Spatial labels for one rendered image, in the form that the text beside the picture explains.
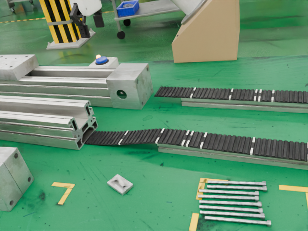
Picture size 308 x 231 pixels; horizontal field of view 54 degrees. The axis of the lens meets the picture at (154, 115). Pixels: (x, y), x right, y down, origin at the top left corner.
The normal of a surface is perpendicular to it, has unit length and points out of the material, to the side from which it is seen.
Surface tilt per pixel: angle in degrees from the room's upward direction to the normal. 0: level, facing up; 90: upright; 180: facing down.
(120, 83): 90
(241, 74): 0
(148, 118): 0
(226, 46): 90
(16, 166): 90
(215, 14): 90
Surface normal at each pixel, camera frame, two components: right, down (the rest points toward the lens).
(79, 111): -0.35, 0.57
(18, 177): 0.96, 0.00
